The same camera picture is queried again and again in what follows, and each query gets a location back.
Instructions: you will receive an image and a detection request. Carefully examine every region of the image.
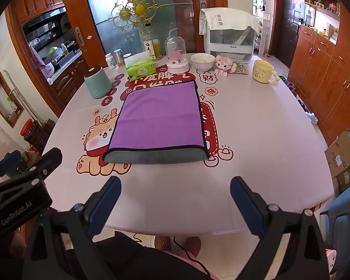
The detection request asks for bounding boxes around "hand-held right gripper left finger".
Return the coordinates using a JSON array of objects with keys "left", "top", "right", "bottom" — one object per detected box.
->
[{"left": 23, "top": 176, "right": 122, "bottom": 280}]

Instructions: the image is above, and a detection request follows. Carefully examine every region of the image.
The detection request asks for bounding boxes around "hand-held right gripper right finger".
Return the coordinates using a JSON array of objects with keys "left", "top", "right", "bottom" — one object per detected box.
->
[{"left": 230, "top": 176, "right": 330, "bottom": 280}]

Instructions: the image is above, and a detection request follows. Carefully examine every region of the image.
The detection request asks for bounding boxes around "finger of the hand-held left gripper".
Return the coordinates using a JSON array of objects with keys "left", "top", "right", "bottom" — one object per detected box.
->
[
  {"left": 15, "top": 147, "right": 63, "bottom": 188},
  {"left": 0, "top": 150, "right": 23, "bottom": 186}
]

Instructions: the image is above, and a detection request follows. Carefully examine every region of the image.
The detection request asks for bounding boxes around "purple and grey towel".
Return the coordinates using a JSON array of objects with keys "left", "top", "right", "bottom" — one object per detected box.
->
[{"left": 102, "top": 80, "right": 208, "bottom": 165}]

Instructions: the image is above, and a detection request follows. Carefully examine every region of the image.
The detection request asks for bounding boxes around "pink printed tablecloth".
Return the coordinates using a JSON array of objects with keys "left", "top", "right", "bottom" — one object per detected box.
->
[{"left": 42, "top": 53, "right": 338, "bottom": 237}]

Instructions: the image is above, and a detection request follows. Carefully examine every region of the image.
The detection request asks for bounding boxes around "green ceramic jar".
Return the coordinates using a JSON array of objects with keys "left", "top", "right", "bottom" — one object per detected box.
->
[{"left": 84, "top": 66, "right": 113, "bottom": 99}]

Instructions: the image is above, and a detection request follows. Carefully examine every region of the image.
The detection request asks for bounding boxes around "blue chair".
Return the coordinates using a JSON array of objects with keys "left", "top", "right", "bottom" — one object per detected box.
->
[{"left": 319, "top": 182, "right": 350, "bottom": 280}]

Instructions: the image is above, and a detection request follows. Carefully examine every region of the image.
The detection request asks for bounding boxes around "small cardboard box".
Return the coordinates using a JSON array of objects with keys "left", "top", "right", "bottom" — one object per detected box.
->
[{"left": 332, "top": 166, "right": 350, "bottom": 193}]

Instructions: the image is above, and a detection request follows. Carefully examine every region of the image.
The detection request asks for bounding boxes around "large cardboard box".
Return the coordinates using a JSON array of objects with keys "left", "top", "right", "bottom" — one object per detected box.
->
[{"left": 324, "top": 130, "right": 350, "bottom": 177}]

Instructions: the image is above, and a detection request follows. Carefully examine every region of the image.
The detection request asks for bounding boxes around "white pill bottle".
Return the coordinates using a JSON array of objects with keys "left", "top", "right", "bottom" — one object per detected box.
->
[{"left": 105, "top": 53, "right": 117, "bottom": 70}]

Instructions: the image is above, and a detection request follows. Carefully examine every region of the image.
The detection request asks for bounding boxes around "jar with silver lid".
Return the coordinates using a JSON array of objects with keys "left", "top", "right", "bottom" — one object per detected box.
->
[{"left": 114, "top": 49, "right": 126, "bottom": 68}]

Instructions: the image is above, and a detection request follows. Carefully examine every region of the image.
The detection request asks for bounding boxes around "green wet wipes pack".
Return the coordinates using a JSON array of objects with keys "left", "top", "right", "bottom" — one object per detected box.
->
[{"left": 124, "top": 53, "right": 157, "bottom": 80}]

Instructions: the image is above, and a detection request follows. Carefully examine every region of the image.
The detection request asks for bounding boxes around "yellow mug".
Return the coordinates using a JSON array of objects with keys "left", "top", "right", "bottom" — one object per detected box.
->
[{"left": 252, "top": 59, "right": 280, "bottom": 86}]

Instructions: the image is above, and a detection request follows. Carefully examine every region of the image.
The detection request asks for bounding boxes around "pink plush toy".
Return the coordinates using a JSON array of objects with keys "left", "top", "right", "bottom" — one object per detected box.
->
[{"left": 215, "top": 55, "right": 237, "bottom": 77}]

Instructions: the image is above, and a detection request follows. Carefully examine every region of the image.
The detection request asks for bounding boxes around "glass bottle with white label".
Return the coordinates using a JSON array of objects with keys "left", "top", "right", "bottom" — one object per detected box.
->
[{"left": 142, "top": 23, "right": 161, "bottom": 63}]

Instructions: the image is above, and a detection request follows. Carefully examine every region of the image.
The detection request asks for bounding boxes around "white bowl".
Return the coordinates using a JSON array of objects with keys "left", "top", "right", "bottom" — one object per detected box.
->
[{"left": 190, "top": 53, "right": 216, "bottom": 71}]

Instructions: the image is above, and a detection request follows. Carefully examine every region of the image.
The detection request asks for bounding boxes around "white countertop appliance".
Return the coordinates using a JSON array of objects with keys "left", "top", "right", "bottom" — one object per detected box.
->
[{"left": 203, "top": 27, "right": 256, "bottom": 63}]

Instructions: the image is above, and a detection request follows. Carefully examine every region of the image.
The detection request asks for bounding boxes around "glass dome ornament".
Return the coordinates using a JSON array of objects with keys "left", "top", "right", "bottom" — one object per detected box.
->
[{"left": 165, "top": 28, "right": 191, "bottom": 72}]

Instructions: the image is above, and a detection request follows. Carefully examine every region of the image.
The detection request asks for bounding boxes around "glass door with gold ornament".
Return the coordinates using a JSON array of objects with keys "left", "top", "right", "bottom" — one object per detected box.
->
[{"left": 81, "top": 0, "right": 199, "bottom": 62}]

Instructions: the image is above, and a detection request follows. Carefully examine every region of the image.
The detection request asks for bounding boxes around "white shoe rack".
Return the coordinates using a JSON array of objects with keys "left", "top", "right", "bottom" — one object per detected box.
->
[{"left": 254, "top": 11, "right": 271, "bottom": 56}]

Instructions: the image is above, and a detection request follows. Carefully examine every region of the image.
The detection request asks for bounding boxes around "dark wooden door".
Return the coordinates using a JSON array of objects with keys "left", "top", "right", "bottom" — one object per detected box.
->
[{"left": 279, "top": 0, "right": 305, "bottom": 68}]

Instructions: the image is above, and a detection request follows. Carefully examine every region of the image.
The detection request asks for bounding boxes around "white cloth cover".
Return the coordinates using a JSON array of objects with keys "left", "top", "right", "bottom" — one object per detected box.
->
[{"left": 199, "top": 7, "right": 260, "bottom": 36}]

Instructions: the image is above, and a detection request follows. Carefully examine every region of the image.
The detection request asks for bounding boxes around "black cable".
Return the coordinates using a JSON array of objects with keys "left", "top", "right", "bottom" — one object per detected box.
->
[{"left": 132, "top": 233, "right": 211, "bottom": 278}]

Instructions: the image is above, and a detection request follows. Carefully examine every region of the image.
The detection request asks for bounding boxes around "wooden wall cabinet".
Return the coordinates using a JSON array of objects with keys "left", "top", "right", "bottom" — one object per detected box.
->
[{"left": 288, "top": 0, "right": 350, "bottom": 146}]

